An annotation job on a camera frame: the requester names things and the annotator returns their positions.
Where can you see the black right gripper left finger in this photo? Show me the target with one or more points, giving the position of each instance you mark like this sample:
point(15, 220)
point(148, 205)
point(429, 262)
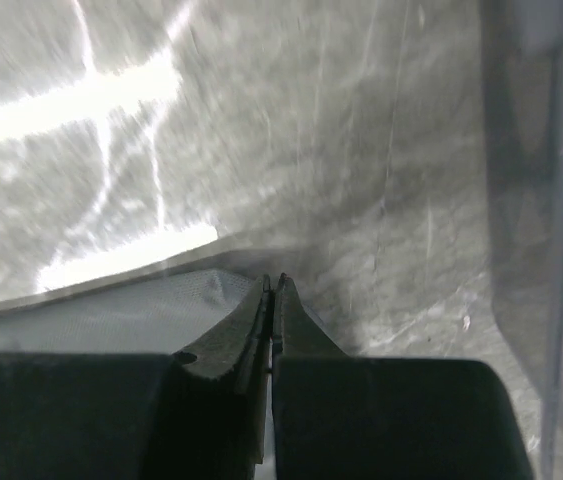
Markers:
point(188, 414)

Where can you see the dark grey t shirt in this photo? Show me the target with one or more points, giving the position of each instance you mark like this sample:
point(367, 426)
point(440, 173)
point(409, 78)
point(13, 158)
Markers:
point(153, 312)

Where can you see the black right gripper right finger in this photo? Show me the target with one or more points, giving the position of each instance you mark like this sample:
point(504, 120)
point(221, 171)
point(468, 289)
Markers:
point(347, 417)

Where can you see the grey plastic bin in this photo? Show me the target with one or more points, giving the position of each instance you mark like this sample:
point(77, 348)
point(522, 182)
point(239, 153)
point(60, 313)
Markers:
point(522, 85)

